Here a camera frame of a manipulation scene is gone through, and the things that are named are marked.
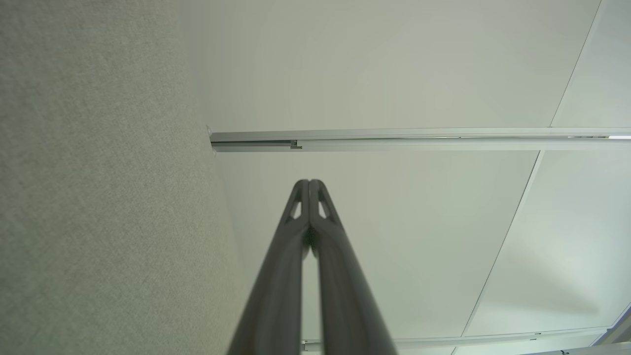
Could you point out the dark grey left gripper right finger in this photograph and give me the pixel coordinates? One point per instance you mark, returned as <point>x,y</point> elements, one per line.
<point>345,286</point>

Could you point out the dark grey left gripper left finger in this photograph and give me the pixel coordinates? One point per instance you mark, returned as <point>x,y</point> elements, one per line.
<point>276,276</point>

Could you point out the aluminium partition post with clip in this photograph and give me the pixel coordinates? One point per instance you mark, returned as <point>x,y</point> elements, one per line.
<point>419,140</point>

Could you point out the grey metal frame bar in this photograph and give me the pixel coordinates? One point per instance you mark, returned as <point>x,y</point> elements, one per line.
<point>613,335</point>

